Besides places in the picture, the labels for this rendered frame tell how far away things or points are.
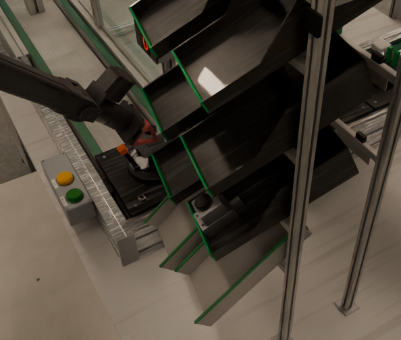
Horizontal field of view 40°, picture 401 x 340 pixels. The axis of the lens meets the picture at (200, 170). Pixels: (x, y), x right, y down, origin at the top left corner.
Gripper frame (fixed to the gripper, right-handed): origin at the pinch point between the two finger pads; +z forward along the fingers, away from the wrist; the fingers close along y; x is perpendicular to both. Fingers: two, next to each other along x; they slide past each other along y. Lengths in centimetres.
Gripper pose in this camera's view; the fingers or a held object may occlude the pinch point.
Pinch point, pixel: (150, 133)
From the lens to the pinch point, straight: 136.0
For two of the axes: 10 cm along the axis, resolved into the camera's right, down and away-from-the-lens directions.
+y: -4.9, -5.9, 6.4
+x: -6.2, 7.5, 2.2
